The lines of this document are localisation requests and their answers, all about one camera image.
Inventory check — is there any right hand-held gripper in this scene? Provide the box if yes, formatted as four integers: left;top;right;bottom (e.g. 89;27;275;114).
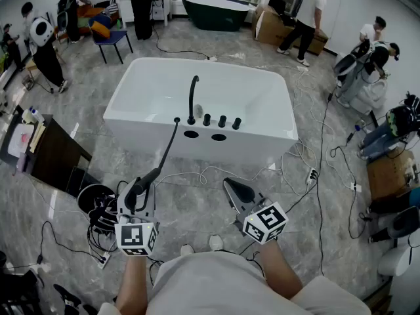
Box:
222;177;289;245

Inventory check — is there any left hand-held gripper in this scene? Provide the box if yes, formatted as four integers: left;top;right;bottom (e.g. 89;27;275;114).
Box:
114;177;160;258

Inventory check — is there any black cylindrical handle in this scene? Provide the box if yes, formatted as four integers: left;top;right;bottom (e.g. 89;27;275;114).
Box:
131;167;163;198

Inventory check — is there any person's right forearm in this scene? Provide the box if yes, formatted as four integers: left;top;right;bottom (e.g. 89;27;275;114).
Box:
255;240;303;301

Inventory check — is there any person's left forearm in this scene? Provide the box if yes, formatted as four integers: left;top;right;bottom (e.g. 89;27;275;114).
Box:
114;254;154;315

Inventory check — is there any white bathtub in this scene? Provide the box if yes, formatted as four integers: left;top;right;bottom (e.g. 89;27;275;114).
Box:
103;56;299;167

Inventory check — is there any dark green bathtub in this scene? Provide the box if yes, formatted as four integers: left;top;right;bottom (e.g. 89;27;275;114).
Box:
180;0;251;32

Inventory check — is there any black round bin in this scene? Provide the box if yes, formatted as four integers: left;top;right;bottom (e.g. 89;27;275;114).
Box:
77;183;119;224

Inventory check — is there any black box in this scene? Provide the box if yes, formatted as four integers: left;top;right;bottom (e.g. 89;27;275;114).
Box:
65;165;101;198

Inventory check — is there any person's white shirt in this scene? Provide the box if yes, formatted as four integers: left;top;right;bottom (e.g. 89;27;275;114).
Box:
98;251;373;315

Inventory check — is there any dark wooden cabinet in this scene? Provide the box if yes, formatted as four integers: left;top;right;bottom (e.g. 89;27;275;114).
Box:
0;105;93;190

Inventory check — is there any black curved faucet spout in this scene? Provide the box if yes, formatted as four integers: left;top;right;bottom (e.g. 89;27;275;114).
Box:
186;75;200;126

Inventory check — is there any yellowish folder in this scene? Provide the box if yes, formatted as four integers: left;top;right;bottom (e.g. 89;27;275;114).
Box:
29;121;47;154

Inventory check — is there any white paper sheet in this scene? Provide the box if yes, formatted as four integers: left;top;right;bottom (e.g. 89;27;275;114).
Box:
8;123;35;159

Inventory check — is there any black equipment pile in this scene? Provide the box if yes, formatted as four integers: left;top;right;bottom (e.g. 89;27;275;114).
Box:
0;251;43;315

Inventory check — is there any large open cardboard box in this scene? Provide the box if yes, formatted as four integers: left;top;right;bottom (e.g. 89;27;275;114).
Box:
251;4;296;47

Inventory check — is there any blue chair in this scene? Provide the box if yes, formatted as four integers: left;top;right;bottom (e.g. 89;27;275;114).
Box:
88;13;135;64

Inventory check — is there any white toilet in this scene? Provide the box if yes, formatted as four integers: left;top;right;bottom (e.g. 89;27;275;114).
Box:
377;244;420;315
356;77;388;114

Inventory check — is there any small wooden table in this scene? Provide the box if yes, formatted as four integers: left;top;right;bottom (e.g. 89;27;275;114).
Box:
25;57;39;81

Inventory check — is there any orange cushion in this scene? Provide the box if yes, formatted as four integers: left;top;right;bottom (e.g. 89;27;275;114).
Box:
90;20;112;39

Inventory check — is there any black green backpack rig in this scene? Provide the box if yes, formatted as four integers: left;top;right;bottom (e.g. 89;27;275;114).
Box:
385;105;420;140

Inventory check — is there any white round backpack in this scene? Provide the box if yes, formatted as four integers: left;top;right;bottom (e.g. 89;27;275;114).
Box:
29;16;55;48

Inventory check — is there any orange sofa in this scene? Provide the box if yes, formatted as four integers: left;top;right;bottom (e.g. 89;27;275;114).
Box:
77;0;121;29

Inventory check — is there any white drawer cabinet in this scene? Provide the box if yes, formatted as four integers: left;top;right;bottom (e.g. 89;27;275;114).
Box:
150;0;175;28

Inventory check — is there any bundle of black cables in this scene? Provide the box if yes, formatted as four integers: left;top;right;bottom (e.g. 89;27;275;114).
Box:
85;205;119;255

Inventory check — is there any long black cable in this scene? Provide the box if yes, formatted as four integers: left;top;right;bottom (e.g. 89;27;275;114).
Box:
314;87;339;277

